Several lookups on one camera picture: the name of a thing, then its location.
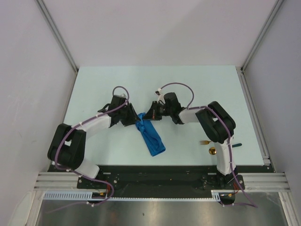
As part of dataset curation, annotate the aluminium front frame rail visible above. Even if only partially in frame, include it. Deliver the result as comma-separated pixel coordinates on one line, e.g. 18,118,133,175
34,172,291,192

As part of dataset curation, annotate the left aluminium corner post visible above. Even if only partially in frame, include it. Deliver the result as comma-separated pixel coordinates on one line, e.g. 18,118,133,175
34,0,79,75

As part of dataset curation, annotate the gold spoon green handle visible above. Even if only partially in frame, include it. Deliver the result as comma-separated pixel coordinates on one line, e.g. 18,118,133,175
209,143,243,155

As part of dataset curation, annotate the right aluminium corner post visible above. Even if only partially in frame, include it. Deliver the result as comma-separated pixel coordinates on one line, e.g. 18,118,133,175
240,0,285,73

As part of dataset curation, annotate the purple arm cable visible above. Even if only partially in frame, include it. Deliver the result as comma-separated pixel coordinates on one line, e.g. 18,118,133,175
44,86,130,212
156,82,258,208

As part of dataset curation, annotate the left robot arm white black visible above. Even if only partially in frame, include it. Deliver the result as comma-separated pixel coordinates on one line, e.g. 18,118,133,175
48,95,140,188

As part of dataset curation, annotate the white slotted cable duct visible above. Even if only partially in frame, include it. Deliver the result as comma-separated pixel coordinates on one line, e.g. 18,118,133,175
43,191,220,202

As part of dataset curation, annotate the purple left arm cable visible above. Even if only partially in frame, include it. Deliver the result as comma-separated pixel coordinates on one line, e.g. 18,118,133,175
44,86,130,212

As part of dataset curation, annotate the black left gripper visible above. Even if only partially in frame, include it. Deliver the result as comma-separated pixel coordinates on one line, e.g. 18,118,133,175
118,103,140,127

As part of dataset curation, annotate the gold fork green handle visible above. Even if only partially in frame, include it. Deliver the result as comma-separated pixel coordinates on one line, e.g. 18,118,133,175
200,140,212,145

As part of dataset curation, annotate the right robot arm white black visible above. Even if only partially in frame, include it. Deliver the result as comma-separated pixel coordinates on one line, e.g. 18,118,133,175
143,92,236,189

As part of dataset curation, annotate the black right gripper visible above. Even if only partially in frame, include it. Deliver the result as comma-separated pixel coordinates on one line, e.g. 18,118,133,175
143,101,173,121

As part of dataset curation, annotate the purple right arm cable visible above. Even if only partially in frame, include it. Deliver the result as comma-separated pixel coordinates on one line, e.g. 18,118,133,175
156,82,258,208

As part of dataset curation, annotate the aluminium corner post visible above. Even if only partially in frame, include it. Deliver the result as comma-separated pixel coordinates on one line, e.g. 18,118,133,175
34,0,79,75
240,0,285,73

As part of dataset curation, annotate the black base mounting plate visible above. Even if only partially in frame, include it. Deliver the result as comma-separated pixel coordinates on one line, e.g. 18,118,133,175
48,165,274,198

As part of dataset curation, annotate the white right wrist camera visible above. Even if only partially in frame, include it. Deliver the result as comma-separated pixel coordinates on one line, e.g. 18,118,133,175
155,88,165,104

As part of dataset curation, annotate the blue cloth napkin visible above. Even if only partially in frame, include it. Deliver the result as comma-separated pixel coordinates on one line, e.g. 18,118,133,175
135,113,166,157

